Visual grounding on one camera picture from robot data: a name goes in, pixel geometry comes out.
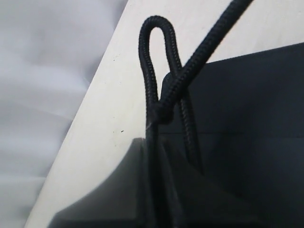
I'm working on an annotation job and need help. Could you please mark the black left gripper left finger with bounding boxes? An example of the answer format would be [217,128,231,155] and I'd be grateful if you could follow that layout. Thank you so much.
[51,138,152,228]

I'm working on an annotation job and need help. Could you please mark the white backdrop curtain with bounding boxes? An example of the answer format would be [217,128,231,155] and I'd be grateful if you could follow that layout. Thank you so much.
[0,0,126,228]

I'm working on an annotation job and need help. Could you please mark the black cord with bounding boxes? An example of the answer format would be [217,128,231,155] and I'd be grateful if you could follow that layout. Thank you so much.
[139,0,255,228]

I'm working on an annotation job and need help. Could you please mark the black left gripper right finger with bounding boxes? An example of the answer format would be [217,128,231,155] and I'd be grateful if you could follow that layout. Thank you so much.
[161,142,264,228]

